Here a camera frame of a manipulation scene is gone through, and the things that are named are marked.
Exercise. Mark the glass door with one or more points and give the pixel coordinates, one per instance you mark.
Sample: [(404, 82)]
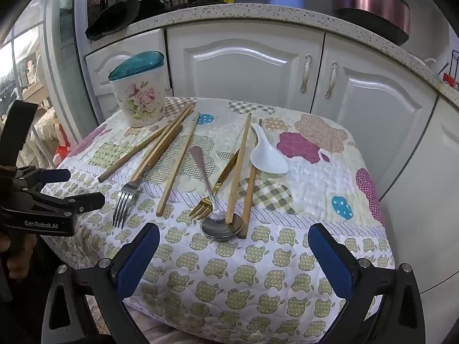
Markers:
[(53, 61)]

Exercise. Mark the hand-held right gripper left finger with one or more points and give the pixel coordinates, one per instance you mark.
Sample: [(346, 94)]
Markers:
[(136, 259)]

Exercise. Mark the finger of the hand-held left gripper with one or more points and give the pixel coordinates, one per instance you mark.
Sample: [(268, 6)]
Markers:
[(53, 176), (82, 202)]

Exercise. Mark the white cabinet door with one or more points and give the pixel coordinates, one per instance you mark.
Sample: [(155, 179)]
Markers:
[(376, 107), (430, 186), (244, 64)]

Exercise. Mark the white ceramic spoon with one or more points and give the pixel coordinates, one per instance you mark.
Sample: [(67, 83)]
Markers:
[(267, 157)]

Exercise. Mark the wooden chopstick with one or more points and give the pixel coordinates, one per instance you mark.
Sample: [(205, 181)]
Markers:
[(175, 128), (118, 165), (179, 163), (250, 200), (239, 165)]

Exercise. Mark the floral utensil holder teal lid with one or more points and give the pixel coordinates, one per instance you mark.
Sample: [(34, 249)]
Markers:
[(138, 96)]

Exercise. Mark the person's left hand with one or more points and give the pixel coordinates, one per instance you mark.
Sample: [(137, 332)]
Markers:
[(19, 261)]

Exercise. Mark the gold fork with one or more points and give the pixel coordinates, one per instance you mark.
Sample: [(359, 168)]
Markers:
[(224, 175)]

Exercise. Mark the red object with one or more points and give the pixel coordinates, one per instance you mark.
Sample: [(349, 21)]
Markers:
[(62, 150)]

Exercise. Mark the black pan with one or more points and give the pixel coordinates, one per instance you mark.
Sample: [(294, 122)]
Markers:
[(114, 18)]

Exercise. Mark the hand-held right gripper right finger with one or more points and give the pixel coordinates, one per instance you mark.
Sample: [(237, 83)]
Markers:
[(333, 259)]

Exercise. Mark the patchwork quilted cloth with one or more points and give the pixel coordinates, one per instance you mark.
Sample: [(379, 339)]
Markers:
[(287, 193)]

